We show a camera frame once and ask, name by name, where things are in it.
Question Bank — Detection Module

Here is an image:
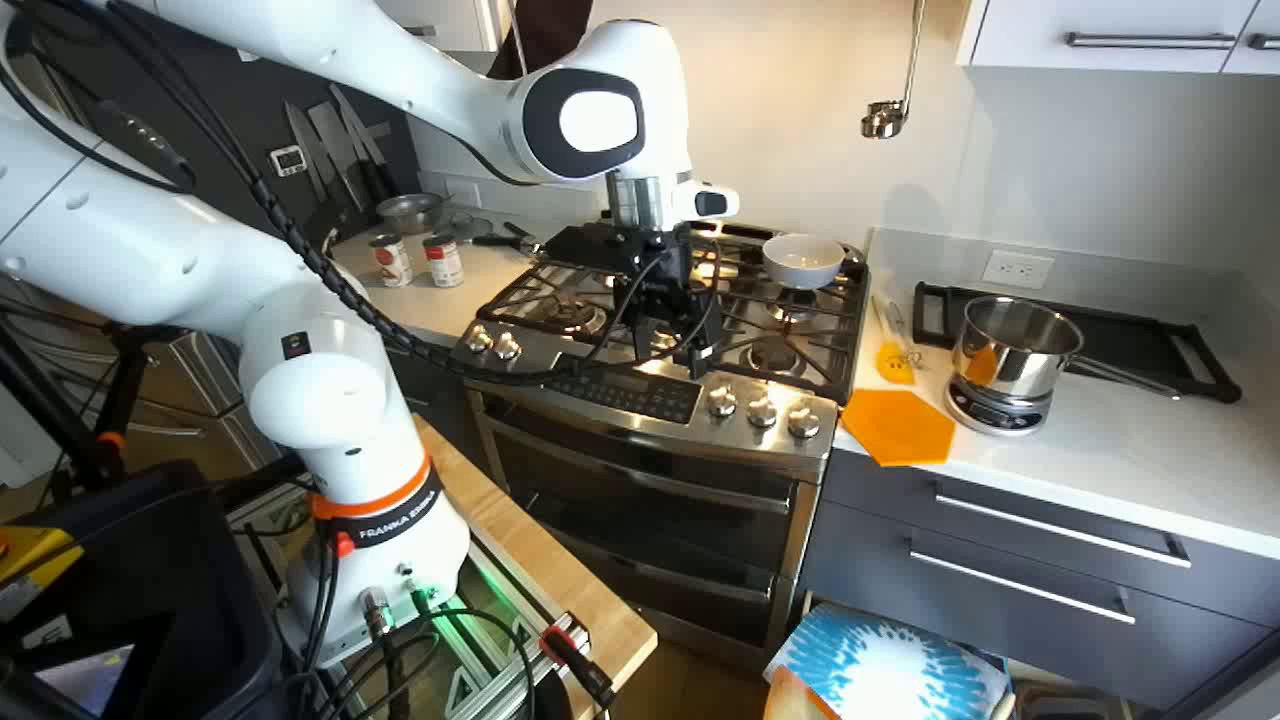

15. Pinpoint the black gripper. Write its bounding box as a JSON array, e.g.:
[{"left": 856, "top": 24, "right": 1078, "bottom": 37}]
[{"left": 609, "top": 219, "right": 740, "bottom": 373}]

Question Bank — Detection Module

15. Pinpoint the white ceramic bowl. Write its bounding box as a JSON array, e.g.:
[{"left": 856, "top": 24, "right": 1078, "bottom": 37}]
[{"left": 758, "top": 227, "right": 848, "bottom": 297}]

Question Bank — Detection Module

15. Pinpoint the black cast iron stove grate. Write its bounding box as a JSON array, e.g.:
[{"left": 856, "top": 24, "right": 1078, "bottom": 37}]
[{"left": 477, "top": 219, "right": 872, "bottom": 404}]

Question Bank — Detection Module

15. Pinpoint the clear glass bowl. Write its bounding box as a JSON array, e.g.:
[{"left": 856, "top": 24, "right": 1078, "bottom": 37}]
[{"left": 372, "top": 189, "right": 438, "bottom": 235}]

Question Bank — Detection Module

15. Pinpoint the small yellow object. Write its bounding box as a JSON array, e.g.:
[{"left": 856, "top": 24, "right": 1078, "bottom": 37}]
[{"left": 872, "top": 331, "right": 922, "bottom": 391}]

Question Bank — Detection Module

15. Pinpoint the orange hexagonal trivet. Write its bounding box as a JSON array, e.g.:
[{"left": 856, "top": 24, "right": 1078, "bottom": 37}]
[{"left": 836, "top": 383, "right": 960, "bottom": 473}]

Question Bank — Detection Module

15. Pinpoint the small red-labelled jar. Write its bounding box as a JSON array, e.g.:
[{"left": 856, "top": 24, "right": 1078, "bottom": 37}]
[
  {"left": 420, "top": 232, "right": 466, "bottom": 294},
  {"left": 369, "top": 232, "right": 416, "bottom": 294}
]

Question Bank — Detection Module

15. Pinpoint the hanging metal ladle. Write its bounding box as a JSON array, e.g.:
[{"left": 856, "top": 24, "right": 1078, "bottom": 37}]
[{"left": 856, "top": 0, "right": 929, "bottom": 146}]

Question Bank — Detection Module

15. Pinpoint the wooden table board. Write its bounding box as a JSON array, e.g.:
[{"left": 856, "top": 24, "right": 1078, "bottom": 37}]
[{"left": 411, "top": 415, "right": 663, "bottom": 688}]

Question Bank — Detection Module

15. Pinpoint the grey drawer cabinet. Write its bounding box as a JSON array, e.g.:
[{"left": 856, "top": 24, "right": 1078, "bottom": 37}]
[{"left": 796, "top": 448, "right": 1280, "bottom": 713}]

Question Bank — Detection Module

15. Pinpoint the round kitchen scale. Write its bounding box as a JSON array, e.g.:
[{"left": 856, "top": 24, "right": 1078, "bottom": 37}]
[{"left": 944, "top": 376, "right": 1055, "bottom": 441}]

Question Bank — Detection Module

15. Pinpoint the stainless steel saucepan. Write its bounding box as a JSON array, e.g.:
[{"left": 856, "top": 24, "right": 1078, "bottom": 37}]
[{"left": 948, "top": 294, "right": 1183, "bottom": 415}]

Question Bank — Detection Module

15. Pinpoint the white upper cabinet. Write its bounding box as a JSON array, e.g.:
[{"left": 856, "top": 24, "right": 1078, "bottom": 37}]
[{"left": 957, "top": 0, "right": 1280, "bottom": 80}]

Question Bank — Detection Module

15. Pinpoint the black flat tray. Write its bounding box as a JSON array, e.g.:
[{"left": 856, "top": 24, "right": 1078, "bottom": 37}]
[{"left": 912, "top": 278, "right": 1246, "bottom": 410}]

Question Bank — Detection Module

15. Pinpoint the black tripod stand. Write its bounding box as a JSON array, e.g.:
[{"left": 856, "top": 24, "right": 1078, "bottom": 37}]
[{"left": 0, "top": 316, "right": 153, "bottom": 501}]

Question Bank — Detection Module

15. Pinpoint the black bag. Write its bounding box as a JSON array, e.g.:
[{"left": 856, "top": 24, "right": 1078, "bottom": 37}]
[{"left": 0, "top": 463, "right": 290, "bottom": 720}]

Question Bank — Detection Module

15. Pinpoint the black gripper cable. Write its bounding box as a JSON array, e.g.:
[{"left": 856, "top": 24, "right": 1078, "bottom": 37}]
[{"left": 579, "top": 245, "right": 674, "bottom": 370}]

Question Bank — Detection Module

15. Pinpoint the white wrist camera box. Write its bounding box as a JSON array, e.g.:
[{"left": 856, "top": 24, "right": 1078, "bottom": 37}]
[{"left": 688, "top": 182, "right": 744, "bottom": 227}]

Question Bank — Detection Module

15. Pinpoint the black wire dish rack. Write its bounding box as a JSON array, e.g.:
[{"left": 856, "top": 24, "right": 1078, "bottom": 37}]
[{"left": 452, "top": 216, "right": 872, "bottom": 672}]

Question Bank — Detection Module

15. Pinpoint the white wall outlet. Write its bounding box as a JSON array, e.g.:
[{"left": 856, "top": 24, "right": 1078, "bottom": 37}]
[{"left": 979, "top": 245, "right": 1055, "bottom": 297}]

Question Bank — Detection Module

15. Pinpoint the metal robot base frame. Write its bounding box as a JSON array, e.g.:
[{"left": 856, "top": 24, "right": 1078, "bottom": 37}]
[{"left": 284, "top": 553, "right": 618, "bottom": 720}]

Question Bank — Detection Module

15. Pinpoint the wall-mounted kitchen knife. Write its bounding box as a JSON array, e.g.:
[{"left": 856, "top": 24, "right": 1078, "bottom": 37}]
[
  {"left": 278, "top": 96, "right": 331, "bottom": 214},
  {"left": 324, "top": 86, "right": 390, "bottom": 206}
]

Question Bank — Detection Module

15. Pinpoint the silver drawer handle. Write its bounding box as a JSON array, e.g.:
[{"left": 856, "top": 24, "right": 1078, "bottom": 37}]
[
  {"left": 929, "top": 491, "right": 1196, "bottom": 575},
  {"left": 907, "top": 546, "right": 1138, "bottom": 632}
]

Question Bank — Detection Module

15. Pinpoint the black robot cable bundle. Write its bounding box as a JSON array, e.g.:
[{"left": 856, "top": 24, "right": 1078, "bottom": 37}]
[{"left": 5, "top": 0, "right": 462, "bottom": 362}]

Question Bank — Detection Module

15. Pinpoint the silver cabinet handle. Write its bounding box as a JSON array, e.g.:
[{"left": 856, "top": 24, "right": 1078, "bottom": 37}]
[{"left": 1064, "top": 29, "right": 1258, "bottom": 57}]

